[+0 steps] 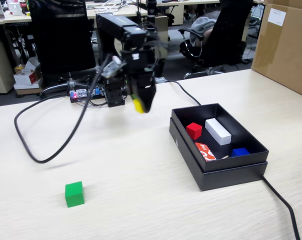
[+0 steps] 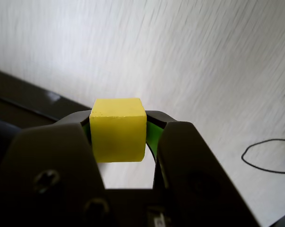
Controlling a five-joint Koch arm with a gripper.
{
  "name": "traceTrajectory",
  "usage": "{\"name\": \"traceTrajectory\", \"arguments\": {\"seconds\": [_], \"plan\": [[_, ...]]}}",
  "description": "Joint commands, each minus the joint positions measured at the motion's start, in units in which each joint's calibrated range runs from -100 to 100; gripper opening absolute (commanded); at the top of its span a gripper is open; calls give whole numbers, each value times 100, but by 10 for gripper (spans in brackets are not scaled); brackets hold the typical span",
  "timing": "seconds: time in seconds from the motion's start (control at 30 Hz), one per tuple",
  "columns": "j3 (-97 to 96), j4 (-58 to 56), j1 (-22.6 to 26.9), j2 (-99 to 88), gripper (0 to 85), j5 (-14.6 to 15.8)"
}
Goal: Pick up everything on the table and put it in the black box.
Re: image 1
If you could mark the red printed card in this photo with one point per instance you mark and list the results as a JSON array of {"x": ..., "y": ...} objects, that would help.
[{"x": 205, "y": 151}]

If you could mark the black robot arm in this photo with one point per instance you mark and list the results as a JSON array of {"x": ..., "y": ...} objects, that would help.
[{"x": 113, "y": 22}]

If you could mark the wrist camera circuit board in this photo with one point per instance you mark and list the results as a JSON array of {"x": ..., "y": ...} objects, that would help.
[{"x": 112, "y": 68}]

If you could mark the white box with red logo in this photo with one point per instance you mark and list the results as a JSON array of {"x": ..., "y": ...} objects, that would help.
[{"x": 15, "y": 8}]

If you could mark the beige pedestal cabinet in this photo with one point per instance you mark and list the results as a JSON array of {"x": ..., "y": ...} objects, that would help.
[{"x": 162, "y": 30}]

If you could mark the flat cardboard box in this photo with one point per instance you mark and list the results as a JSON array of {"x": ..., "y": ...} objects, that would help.
[{"x": 28, "y": 89}]

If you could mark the cola bottle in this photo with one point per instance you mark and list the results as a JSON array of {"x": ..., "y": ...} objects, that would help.
[{"x": 23, "y": 7}]

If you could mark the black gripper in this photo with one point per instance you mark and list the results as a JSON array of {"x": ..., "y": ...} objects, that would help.
[{"x": 138, "y": 62}]

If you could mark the white paper label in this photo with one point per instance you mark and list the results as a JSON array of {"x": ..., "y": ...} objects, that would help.
[{"x": 277, "y": 17}]

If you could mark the white red cardboard box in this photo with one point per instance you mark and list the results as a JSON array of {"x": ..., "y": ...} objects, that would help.
[{"x": 25, "y": 78}]

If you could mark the black mesh office chair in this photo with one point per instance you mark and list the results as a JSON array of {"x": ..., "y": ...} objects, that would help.
[{"x": 63, "y": 37}]

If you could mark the controller board with red light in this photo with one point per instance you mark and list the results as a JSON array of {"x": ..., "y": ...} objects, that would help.
[{"x": 76, "y": 95}]

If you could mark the yellow wooden cube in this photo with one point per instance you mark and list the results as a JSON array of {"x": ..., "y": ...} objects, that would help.
[{"x": 138, "y": 107}]

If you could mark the blue wooden cube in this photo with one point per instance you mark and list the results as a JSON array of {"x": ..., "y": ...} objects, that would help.
[{"x": 239, "y": 152}]

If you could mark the white rectangular block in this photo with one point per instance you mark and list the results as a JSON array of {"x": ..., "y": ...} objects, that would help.
[{"x": 218, "y": 131}]

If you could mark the light wood office desk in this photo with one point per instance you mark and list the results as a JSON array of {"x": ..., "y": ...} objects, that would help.
[
  {"x": 13, "y": 18},
  {"x": 108, "y": 13}
]

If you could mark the black jointed pole stand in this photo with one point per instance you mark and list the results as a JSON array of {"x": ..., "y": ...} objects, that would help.
[{"x": 151, "y": 12}]

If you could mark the large cardboard box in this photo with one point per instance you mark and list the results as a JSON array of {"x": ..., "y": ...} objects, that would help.
[{"x": 286, "y": 50}]

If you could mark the green wooden cube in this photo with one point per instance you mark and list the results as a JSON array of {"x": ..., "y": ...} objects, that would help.
[{"x": 74, "y": 195}]

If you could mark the small wooden stick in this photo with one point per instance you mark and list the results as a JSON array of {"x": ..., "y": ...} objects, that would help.
[{"x": 225, "y": 157}]

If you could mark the black office chair chrome arms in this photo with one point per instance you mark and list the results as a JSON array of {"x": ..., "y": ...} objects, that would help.
[{"x": 228, "y": 37}]

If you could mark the grey cloth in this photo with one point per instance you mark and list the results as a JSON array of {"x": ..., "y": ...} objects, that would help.
[{"x": 202, "y": 23}]

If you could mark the white drawer cabinet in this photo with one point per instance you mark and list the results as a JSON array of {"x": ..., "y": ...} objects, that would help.
[{"x": 117, "y": 47}]

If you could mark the black open box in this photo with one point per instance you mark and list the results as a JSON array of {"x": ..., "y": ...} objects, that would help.
[
  {"x": 231, "y": 178},
  {"x": 241, "y": 163}
]

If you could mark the red wooden cube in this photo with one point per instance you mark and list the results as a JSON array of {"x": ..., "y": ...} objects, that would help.
[{"x": 193, "y": 130}]

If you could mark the beige filing cabinet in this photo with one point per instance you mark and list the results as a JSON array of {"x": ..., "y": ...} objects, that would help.
[{"x": 0, "y": 67}]

